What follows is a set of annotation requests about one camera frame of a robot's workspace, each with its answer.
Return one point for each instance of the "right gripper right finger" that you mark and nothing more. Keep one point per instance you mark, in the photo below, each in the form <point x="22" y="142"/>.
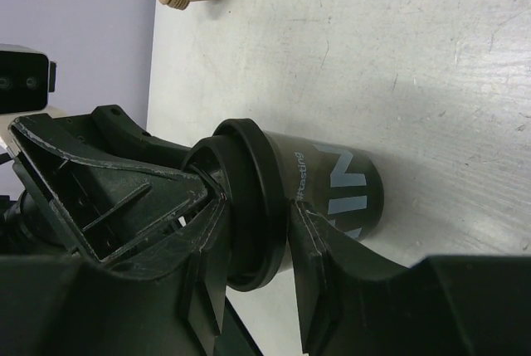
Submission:
<point x="352" y="301"/>

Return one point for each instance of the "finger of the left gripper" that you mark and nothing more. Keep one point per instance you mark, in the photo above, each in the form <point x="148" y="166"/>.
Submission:
<point x="134" y="149"/>
<point x="104" y="215"/>

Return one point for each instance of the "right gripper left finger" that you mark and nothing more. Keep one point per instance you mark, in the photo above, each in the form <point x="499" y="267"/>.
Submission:
<point x="168" y="300"/>

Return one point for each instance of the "black cup lid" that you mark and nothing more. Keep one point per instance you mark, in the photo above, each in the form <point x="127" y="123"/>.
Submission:
<point x="240" y="160"/>

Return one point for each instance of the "black coffee cup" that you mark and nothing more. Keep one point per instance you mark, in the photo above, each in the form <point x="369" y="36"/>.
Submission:
<point x="340" y="182"/>

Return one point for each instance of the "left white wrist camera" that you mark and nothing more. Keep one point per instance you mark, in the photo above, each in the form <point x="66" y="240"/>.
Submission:
<point x="27" y="78"/>

